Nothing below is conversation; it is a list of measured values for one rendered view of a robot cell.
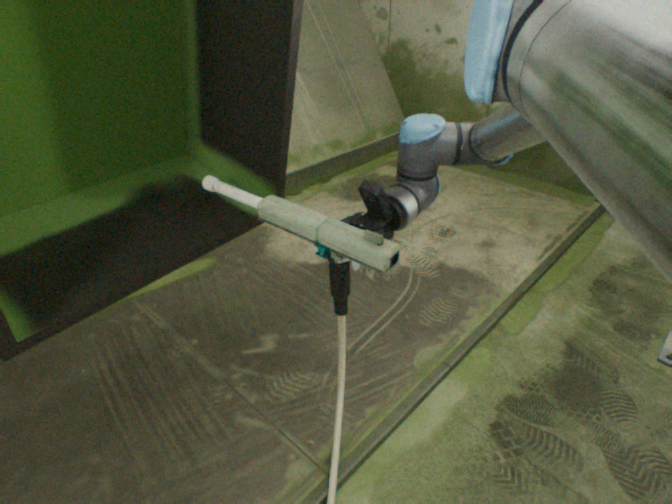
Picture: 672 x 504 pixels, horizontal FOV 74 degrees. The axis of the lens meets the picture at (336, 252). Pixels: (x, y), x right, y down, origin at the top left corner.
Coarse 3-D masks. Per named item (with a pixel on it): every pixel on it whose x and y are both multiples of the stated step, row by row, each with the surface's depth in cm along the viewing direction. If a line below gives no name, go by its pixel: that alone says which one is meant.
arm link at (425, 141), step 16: (416, 128) 91; (432, 128) 91; (448, 128) 93; (400, 144) 96; (416, 144) 93; (432, 144) 93; (448, 144) 93; (400, 160) 98; (416, 160) 95; (432, 160) 95; (448, 160) 95; (400, 176) 99; (416, 176) 97; (432, 176) 98
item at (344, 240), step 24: (240, 192) 93; (264, 216) 89; (288, 216) 84; (312, 216) 83; (312, 240) 84; (336, 240) 79; (360, 240) 77; (384, 240) 77; (336, 264) 84; (384, 264) 75; (336, 288) 87; (336, 312) 92
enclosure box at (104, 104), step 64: (0, 0) 73; (64, 0) 80; (128, 0) 89; (192, 0) 94; (256, 0) 84; (0, 64) 77; (64, 64) 85; (128, 64) 95; (192, 64) 103; (256, 64) 91; (0, 128) 82; (64, 128) 91; (128, 128) 103; (192, 128) 114; (256, 128) 99; (0, 192) 88; (64, 192) 98; (128, 192) 103; (192, 192) 107; (256, 192) 109; (0, 256) 82; (64, 256) 85; (128, 256) 87; (192, 256) 89; (0, 320) 63; (64, 320) 72
